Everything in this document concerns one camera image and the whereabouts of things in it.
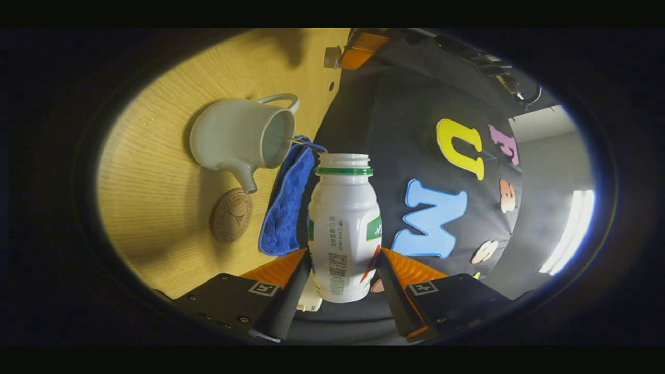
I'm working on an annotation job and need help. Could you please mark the white ceramic teacup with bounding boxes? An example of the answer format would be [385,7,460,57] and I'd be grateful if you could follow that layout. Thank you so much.
[189,93,301,194]

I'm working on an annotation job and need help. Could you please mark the round wooden coaster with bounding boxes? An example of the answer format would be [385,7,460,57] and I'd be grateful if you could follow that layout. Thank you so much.
[210,188,254,244]

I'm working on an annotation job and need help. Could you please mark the white plastic water bottle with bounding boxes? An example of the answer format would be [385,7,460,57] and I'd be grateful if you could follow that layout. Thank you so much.
[308,153,383,304]

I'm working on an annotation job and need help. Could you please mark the white toaster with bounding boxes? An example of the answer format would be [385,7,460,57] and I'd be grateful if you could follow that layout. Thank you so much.
[296,271,324,313]

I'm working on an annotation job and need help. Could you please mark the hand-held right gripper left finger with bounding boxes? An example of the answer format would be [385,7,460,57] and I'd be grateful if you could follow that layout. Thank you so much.
[171,248,312,343]

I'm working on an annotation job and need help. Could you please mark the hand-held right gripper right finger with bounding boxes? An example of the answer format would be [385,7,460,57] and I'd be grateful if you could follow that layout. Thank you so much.
[375,247,515,341]

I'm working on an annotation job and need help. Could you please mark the blue towel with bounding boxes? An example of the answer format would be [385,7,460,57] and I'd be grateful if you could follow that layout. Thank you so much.
[258,135,328,257]

